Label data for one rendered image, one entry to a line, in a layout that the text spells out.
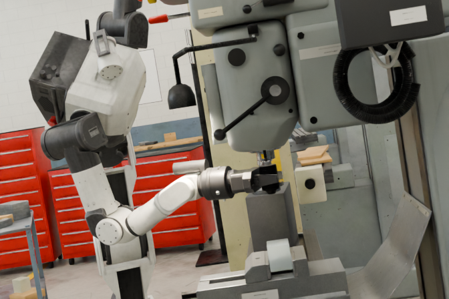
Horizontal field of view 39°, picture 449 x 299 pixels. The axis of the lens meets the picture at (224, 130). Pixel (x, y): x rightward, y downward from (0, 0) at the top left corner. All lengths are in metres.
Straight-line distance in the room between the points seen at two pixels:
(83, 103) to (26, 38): 9.61
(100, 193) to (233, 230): 1.72
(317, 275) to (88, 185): 0.70
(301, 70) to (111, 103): 0.60
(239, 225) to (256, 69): 1.98
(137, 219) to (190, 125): 8.98
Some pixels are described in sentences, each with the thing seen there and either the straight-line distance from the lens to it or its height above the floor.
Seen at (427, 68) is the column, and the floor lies 1.45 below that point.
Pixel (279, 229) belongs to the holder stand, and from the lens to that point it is 1.96.
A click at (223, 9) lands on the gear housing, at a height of 1.67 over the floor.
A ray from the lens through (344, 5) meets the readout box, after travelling 1.32.
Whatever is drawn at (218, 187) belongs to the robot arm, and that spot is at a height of 1.23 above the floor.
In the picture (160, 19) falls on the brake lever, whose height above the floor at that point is 1.70.
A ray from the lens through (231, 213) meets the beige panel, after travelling 3.46.
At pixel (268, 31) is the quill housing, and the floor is 1.60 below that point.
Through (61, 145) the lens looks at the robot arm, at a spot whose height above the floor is 1.40.
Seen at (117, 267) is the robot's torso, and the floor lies 0.93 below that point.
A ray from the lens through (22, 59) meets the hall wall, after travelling 11.49.
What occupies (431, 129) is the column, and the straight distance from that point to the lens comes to 1.55.
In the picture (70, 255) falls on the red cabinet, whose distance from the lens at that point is 6.81.
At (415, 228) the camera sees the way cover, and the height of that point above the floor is 1.06.
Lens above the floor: 1.46
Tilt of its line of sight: 3 degrees down
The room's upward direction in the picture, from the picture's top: 9 degrees counter-clockwise
